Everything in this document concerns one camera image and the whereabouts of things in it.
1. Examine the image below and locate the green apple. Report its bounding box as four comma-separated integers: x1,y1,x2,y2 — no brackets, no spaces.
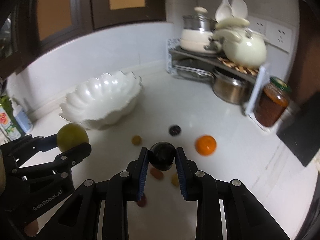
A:
56,123,89,152

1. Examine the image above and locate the yellow small fruit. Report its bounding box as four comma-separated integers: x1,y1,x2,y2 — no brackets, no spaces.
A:
171,174,179,187

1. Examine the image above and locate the red oblong grape tomato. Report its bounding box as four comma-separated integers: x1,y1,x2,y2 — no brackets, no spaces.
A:
150,167,164,180

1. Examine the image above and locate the orange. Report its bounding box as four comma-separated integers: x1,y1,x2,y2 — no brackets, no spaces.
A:
195,135,217,156

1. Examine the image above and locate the dark plum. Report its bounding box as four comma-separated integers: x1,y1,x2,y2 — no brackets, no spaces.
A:
148,142,176,171
169,125,181,137

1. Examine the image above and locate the yellow-brown small fruit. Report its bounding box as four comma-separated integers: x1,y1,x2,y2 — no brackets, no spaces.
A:
131,135,142,146

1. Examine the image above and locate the person's left hand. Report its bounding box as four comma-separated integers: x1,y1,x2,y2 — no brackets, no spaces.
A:
24,220,39,237

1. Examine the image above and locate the green dish soap bottle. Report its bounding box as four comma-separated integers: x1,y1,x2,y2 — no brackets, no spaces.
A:
1,95,23,141

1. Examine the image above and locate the white pump bottle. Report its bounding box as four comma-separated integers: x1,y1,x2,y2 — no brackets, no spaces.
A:
10,98,33,134

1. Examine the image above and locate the white scalloped fruit bowl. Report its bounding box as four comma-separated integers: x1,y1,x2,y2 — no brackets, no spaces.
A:
59,71,143,129

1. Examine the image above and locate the steel pot on counter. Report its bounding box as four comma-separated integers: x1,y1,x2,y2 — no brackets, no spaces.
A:
212,68,252,105

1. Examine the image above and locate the glass jar with sauce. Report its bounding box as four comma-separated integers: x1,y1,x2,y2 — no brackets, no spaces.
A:
254,76,291,128

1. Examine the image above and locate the black cutting board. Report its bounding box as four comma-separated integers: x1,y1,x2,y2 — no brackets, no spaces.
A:
277,92,319,167

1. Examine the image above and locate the glass pot lid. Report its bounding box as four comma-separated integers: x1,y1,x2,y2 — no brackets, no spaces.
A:
172,59,214,83

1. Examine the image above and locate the white corner shelf rack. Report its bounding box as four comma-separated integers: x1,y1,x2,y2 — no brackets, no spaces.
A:
167,38,280,134

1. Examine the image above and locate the woven trivet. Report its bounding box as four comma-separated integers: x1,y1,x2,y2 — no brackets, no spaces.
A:
217,57,259,76

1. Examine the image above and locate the cream ceramic pot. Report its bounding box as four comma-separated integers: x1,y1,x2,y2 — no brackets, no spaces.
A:
212,27,267,69

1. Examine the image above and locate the steel steamer with lid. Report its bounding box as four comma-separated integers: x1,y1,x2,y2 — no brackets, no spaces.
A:
182,7,217,31

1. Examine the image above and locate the white spoon left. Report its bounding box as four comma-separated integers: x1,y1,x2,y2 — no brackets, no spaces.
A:
215,0,232,22

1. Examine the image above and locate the white spoon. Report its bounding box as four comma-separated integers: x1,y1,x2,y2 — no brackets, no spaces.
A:
215,0,232,22
231,0,248,18

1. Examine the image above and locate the white spoon right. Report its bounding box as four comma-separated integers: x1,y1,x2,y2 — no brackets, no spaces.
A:
231,0,248,18

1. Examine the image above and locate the brown window frame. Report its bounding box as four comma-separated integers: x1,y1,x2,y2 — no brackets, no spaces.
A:
1,0,166,79

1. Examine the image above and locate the cream pan with handle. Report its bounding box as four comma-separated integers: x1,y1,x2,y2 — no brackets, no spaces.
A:
180,28,222,55

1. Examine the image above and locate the wall power socket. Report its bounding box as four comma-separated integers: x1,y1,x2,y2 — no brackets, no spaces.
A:
265,21,292,53

